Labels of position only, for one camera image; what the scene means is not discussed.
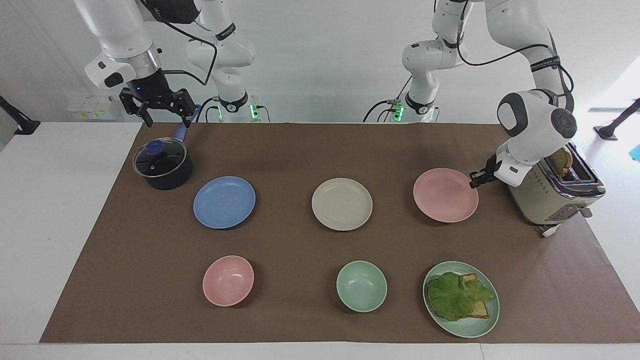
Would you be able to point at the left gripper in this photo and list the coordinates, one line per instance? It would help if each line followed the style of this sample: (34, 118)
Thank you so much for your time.
(492, 169)

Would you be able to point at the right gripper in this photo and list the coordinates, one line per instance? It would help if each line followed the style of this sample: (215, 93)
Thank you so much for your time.
(150, 87)

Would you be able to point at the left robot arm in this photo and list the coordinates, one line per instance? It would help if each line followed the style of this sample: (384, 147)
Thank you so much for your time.
(532, 130)

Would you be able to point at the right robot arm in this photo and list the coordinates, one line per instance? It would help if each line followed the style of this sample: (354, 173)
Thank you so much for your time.
(120, 30)

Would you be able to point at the pink plate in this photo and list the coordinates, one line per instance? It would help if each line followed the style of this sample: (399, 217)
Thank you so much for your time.
(445, 196)

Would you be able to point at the glass lid with blue knob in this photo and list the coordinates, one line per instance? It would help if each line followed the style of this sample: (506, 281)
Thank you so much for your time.
(160, 159)

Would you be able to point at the silver toaster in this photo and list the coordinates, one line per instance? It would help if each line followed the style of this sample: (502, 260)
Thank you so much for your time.
(545, 197)

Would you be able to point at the bread slice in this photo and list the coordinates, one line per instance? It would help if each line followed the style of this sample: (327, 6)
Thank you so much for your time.
(560, 161)

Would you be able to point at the dark blue pot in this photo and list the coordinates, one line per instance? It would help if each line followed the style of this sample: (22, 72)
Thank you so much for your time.
(170, 177)

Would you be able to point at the blue plate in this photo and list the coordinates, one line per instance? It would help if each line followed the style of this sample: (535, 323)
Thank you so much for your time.
(224, 202)

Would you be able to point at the black stand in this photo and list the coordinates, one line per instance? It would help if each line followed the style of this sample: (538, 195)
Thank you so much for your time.
(22, 125)
(615, 125)

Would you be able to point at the green lettuce leaf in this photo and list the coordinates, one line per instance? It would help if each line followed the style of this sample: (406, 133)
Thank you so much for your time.
(452, 295)

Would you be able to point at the toast slice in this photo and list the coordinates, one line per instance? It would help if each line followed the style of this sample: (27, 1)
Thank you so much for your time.
(480, 309)

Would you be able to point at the beige plate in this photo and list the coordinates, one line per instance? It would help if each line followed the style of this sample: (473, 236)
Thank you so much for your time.
(342, 204)

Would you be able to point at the green plate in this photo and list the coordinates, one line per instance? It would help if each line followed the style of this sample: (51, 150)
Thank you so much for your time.
(470, 327)

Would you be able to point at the green bowl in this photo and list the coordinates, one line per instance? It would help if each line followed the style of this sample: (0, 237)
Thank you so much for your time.
(361, 286)

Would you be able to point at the pink bowl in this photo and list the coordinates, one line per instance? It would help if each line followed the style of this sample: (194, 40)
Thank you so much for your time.
(228, 281)

